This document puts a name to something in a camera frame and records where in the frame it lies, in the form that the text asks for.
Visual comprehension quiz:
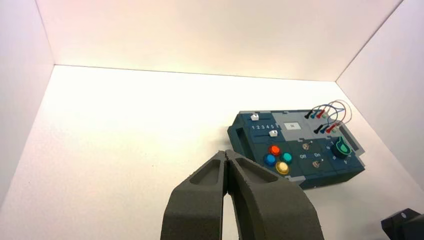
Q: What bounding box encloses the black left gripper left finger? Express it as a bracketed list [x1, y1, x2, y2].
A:
[160, 150, 229, 240]

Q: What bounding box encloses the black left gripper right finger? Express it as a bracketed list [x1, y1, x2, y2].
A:
[225, 149, 325, 240]

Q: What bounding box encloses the yellow push button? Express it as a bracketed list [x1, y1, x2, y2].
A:
[275, 161, 290, 176]

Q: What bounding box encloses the dark teal control box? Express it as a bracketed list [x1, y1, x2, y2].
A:
[227, 109, 366, 190]

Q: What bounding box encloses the black rotary knob green pointer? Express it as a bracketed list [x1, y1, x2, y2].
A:
[331, 137, 353, 159]

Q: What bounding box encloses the black jumper cable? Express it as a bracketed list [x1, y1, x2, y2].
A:
[304, 105, 334, 135]

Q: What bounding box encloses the white jumper cable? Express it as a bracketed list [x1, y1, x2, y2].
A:
[321, 100, 353, 134]

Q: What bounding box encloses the blue jumper cable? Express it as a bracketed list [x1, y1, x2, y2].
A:
[309, 103, 339, 135]

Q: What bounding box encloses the red jumper cable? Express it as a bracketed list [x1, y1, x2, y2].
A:
[315, 101, 347, 135]

